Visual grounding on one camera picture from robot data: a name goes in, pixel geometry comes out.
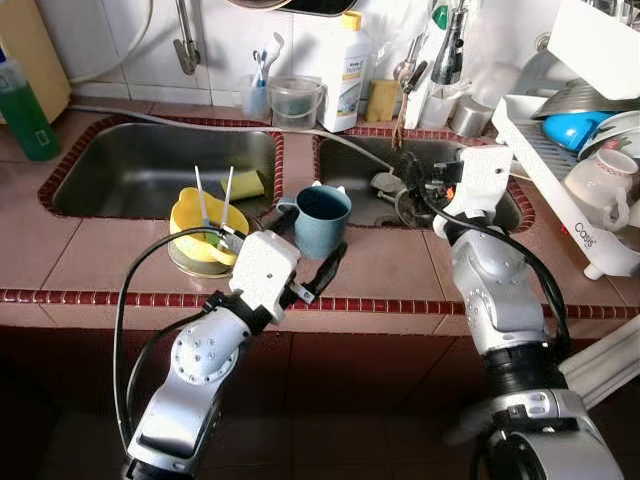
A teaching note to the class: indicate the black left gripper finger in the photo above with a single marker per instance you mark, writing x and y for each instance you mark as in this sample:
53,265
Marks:
328,265
280,220

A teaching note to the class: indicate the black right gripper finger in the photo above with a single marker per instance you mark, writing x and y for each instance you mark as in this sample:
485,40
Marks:
415,208
413,168

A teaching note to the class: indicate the dark blue mug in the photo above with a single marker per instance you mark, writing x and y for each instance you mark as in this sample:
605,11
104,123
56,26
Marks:
320,235

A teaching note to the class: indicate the white green chopstick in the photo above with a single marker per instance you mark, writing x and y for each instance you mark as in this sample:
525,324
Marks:
228,190
200,195

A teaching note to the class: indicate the yellow plastic bowl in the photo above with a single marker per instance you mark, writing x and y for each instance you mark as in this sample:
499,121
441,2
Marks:
190,215

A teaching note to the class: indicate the stainless steel dish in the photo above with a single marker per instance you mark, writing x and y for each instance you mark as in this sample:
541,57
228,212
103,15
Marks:
190,268

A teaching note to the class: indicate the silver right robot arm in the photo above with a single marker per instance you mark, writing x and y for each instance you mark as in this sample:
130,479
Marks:
490,280

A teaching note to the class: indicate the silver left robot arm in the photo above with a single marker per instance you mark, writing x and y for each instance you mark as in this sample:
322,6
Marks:
190,370

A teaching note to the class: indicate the yellow green scrub sponge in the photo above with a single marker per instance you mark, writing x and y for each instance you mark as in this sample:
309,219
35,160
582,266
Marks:
243,185

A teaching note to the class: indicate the steel sink basin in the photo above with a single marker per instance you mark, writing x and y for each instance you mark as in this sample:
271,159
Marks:
350,180
130,165

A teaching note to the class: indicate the plain yellow sponge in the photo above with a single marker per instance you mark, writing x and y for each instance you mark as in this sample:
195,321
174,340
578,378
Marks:
383,100

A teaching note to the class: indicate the small steel cup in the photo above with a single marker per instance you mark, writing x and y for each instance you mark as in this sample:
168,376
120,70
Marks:
470,118

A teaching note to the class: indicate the white dish rack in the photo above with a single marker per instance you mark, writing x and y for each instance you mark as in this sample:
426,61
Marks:
540,170

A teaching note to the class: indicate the white detergent bottle yellow cap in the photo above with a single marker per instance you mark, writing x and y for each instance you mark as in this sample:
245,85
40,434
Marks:
345,90

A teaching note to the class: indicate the chrome pull-out faucet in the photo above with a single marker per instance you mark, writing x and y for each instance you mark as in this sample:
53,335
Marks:
447,60

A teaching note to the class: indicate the clear plastic measuring cup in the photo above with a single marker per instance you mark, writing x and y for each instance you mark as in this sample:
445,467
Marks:
295,105

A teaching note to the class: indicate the clear plastic tub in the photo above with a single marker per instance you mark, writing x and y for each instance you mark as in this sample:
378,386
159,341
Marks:
500,85

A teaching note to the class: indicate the clear toothbrush cup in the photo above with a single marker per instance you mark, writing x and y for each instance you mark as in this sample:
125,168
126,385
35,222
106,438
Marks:
256,100

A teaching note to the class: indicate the blue plastic bowl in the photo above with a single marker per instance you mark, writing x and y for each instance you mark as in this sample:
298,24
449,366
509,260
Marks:
570,130

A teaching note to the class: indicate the white ceramic mug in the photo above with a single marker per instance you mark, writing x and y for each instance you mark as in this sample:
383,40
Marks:
600,195

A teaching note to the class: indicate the clear plastic bag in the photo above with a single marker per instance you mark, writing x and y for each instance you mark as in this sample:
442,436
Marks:
510,40

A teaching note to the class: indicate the steel mixing bowl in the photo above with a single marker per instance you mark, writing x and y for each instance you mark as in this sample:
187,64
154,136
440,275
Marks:
580,100

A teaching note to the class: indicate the white toothbrush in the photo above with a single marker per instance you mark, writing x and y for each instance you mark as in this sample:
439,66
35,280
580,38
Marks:
270,55

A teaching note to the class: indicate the black pan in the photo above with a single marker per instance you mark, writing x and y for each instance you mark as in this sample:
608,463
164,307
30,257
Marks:
325,7

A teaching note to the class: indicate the white ceramic plate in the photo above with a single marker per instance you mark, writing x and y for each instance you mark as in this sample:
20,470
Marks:
620,135

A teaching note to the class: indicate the white cutlery holder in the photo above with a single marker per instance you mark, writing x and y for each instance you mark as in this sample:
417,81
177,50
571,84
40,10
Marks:
595,50

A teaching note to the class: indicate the round steel pan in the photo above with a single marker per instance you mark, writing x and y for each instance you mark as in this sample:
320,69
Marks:
260,3

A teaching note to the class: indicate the white ridged bar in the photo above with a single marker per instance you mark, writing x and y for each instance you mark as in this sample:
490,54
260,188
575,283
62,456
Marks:
605,365

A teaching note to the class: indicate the steel cutlery bunch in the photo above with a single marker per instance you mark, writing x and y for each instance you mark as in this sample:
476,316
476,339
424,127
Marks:
615,10

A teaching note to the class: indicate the green dish soap bottle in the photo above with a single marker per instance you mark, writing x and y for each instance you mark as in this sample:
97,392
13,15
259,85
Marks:
25,115

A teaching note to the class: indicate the beige water filter unit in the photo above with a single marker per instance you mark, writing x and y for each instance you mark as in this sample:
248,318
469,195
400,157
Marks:
40,50

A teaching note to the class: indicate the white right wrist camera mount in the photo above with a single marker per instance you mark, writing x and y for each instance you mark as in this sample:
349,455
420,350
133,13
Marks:
480,180

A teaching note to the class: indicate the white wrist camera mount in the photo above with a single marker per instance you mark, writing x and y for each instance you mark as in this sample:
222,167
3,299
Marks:
262,268
480,180

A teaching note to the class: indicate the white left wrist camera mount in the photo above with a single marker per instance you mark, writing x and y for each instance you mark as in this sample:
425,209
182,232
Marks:
262,268

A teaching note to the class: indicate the chrome wall tap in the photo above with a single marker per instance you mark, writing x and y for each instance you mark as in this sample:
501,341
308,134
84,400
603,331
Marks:
187,55

